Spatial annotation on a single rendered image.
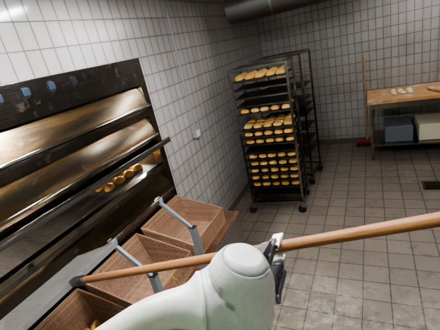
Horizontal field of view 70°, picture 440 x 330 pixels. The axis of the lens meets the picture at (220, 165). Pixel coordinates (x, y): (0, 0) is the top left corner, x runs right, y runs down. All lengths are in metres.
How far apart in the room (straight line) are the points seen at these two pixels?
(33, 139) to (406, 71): 5.11
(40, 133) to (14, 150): 0.19
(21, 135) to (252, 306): 1.75
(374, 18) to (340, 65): 0.78
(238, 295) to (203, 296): 0.05
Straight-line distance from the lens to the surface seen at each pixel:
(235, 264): 0.48
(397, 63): 5.74
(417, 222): 0.79
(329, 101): 5.85
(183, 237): 2.84
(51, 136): 2.12
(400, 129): 5.25
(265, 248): 0.80
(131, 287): 2.52
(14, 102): 2.04
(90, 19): 2.54
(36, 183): 2.07
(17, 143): 2.02
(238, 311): 0.50
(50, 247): 2.15
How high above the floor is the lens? 2.06
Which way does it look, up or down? 20 degrees down
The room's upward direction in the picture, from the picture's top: 13 degrees counter-clockwise
